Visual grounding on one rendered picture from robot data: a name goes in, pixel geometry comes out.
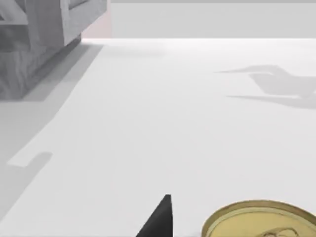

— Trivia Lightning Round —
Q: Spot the gold-topped can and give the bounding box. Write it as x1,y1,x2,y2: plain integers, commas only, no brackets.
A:
201,199,316,237

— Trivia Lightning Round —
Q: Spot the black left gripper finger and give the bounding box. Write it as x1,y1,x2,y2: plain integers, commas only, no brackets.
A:
135,194,173,237

